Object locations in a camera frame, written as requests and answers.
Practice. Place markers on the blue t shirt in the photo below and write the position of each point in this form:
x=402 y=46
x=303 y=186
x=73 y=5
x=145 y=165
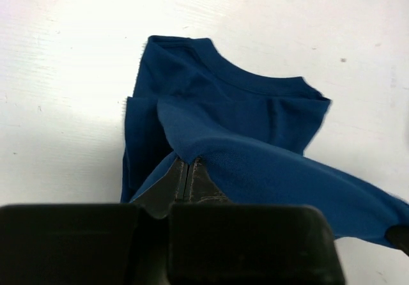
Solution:
x=251 y=132

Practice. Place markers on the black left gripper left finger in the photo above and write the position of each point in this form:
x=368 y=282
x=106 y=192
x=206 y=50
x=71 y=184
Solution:
x=92 y=243

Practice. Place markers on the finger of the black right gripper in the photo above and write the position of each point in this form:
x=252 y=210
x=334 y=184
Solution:
x=398 y=236

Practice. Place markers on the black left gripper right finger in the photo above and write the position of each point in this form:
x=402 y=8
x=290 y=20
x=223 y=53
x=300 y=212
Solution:
x=213 y=241

